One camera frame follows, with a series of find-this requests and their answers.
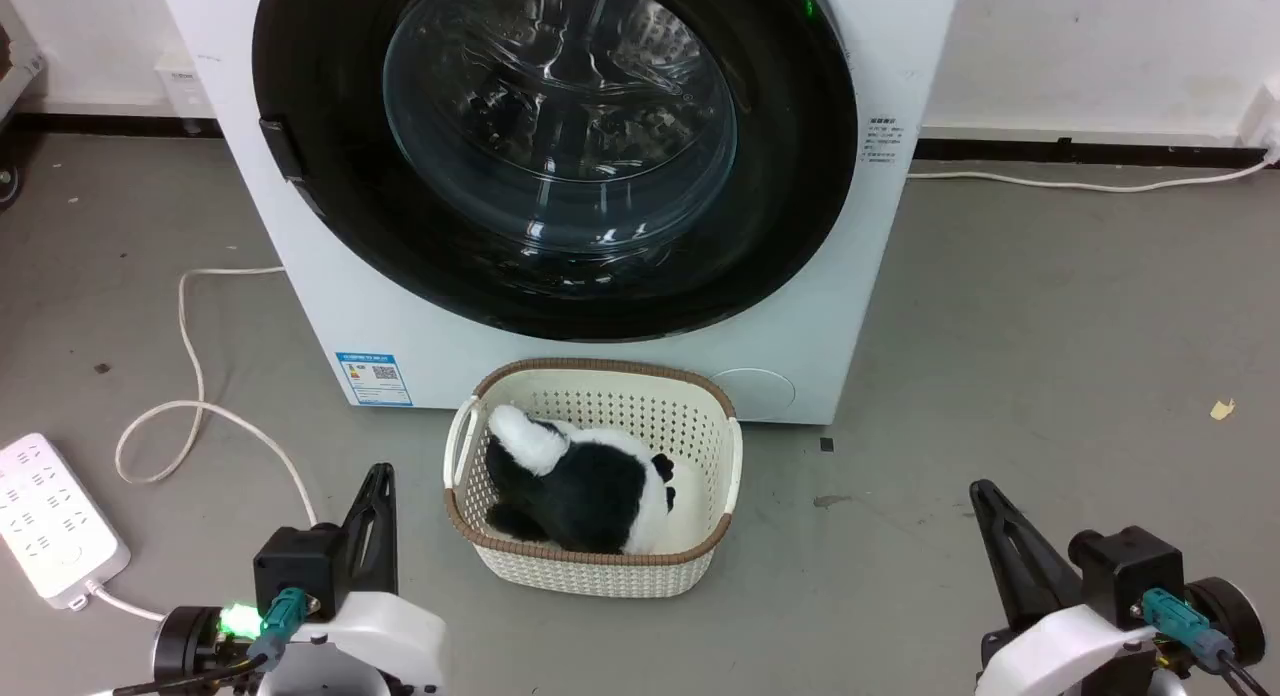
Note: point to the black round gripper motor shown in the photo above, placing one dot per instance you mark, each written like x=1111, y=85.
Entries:
x=1232, y=616
x=183, y=641

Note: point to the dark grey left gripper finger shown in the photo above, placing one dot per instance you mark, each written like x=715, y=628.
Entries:
x=375, y=536

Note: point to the blue energy label sticker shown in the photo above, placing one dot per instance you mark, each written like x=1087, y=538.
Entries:
x=375, y=378

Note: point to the white front-load washing machine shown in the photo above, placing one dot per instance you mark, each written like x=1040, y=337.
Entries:
x=330, y=306

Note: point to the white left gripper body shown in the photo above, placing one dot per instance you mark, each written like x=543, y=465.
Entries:
x=385, y=641

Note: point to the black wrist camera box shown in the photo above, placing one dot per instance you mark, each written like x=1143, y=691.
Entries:
x=1125, y=571
x=295, y=566

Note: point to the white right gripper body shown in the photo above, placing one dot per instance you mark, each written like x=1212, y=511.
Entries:
x=1060, y=656

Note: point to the black round right gripper motor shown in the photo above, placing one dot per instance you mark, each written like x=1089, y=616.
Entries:
x=1232, y=616

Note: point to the white power strip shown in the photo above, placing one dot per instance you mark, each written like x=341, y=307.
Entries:
x=45, y=516

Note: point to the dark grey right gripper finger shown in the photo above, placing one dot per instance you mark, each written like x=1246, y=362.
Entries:
x=1020, y=556

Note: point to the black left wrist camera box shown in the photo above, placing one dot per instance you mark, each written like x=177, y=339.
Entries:
x=295, y=566

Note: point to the white text label sticker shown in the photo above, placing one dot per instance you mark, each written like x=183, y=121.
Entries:
x=883, y=140

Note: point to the cream perforated plastic laundry basket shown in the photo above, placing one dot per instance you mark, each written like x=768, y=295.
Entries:
x=600, y=396

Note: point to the grey cart with caster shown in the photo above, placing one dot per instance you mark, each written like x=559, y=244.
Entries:
x=12, y=66

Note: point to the black round left gripper motor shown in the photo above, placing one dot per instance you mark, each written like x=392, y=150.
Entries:
x=183, y=641

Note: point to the black round glass washer door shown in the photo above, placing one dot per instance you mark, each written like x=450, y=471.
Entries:
x=780, y=216

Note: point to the black and white plush toy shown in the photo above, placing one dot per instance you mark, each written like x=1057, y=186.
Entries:
x=590, y=486

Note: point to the white wall socket box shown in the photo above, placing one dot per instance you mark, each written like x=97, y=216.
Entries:
x=183, y=88

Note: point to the small yellow paper scrap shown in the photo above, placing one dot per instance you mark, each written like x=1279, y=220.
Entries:
x=1222, y=409

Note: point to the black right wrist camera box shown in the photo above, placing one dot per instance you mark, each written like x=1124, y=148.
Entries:
x=1125, y=571

